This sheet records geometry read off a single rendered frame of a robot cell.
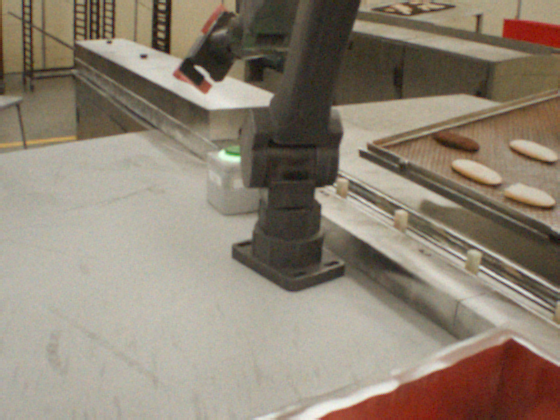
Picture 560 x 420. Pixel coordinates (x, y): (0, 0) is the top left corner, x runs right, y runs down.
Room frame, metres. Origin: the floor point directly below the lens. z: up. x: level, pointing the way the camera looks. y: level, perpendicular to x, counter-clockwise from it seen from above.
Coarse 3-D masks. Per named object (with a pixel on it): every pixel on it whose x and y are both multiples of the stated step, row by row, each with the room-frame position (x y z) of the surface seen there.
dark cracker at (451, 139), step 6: (438, 132) 1.07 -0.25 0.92; (444, 132) 1.06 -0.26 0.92; (438, 138) 1.05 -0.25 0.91; (444, 138) 1.04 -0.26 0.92; (450, 138) 1.03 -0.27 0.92; (456, 138) 1.03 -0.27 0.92; (462, 138) 1.02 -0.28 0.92; (468, 138) 1.02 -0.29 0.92; (450, 144) 1.02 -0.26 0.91; (456, 144) 1.01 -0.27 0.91; (462, 144) 1.00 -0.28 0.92; (468, 144) 1.00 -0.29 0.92; (474, 144) 1.00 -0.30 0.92; (468, 150) 0.99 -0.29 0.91; (474, 150) 0.99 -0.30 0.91
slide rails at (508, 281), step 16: (352, 192) 0.93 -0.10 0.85; (384, 208) 0.87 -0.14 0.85; (416, 224) 0.81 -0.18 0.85; (416, 240) 0.76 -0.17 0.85; (432, 240) 0.76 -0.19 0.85; (464, 256) 0.71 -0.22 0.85; (496, 272) 0.67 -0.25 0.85; (512, 288) 0.63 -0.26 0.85; (528, 288) 0.63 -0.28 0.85; (544, 304) 0.59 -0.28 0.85
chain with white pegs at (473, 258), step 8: (16, 16) 4.76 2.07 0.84; (56, 40) 3.06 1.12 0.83; (72, 48) 2.69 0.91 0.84; (344, 184) 0.92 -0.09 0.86; (336, 192) 0.93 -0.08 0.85; (344, 192) 0.92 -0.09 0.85; (400, 216) 0.79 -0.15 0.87; (400, 224) 0.79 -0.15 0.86; (472, 256) 0.67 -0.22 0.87; (480, 256) 0.68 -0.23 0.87; (472, 264) 0.67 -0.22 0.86; (472, 272) 0.67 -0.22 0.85
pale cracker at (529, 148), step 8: (512, 144) 0.99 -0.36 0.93; (520, 144) 0.98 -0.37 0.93; (528, 144) 0.97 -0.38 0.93; (536, 144) 0.97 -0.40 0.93; (520, 152) 0.97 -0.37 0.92; (528, 152) 0.95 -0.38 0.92; (536, 152) 0.94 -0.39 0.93; (544, 152) 0.94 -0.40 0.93; (552, 152) 0.94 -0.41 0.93; (544, 160) 0.93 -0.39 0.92; (552, 160) 0.92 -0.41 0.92
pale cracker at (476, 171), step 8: (456, 160) 0.94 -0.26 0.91; (464, 160) 0.93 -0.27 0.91; (456, 168) 0.92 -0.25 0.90; (464, 168) 0.90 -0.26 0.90; (472, 168) 0.90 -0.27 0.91; (480, 168) 0.90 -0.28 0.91; (472, 176) 0.88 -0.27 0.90; (480, 176) 0.87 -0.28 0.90; (488, 176) 0.87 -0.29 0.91; (496, 176) 0.87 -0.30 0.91
